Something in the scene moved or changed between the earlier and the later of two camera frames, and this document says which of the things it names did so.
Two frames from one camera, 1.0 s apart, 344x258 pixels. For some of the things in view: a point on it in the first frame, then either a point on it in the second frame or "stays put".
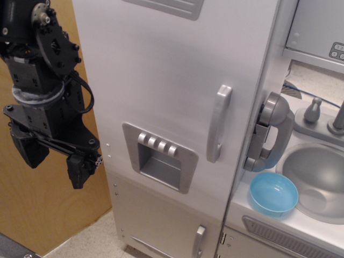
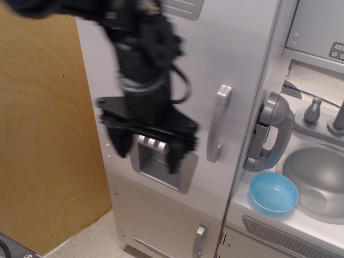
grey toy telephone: (267, 145) stays put
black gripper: (59, 122) → (149, 112)
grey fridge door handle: (214, 142) stays put
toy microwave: (316, 35) stays put
